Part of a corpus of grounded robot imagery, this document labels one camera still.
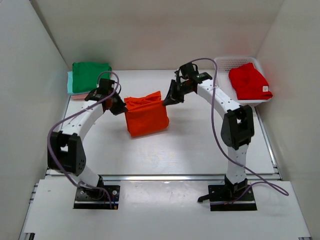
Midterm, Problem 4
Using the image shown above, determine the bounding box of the green folded t shirt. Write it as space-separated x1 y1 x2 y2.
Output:
72 61 112 94

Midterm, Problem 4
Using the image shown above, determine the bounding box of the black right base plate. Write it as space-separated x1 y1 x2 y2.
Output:
197 185 258 212

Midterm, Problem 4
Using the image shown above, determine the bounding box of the teal folded t shirt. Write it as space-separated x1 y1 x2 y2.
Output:
67 71 85 96

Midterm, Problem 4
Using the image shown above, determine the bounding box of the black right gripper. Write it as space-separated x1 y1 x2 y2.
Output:
163 80 194 107

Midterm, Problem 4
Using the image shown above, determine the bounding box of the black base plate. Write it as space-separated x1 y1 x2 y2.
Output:
197 185 258 212
73 183 121 210

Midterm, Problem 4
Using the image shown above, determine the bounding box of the red t shirt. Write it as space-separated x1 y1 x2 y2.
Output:
228 63 273 100

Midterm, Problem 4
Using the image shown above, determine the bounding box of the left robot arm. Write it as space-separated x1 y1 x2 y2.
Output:
47 78 128 200

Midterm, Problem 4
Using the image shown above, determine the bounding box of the white plastic basket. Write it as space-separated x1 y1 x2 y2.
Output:
214 55 270 107

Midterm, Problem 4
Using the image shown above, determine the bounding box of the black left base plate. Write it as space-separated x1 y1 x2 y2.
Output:
73 183 121 210

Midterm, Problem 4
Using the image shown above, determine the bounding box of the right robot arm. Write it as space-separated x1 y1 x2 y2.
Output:
162 63 255 200

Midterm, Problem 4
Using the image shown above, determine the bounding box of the orange t shirt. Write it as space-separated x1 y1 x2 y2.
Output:
124 91 170 138

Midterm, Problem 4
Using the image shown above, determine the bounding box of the pink folded t shirt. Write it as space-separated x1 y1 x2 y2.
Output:
70 93 89 101

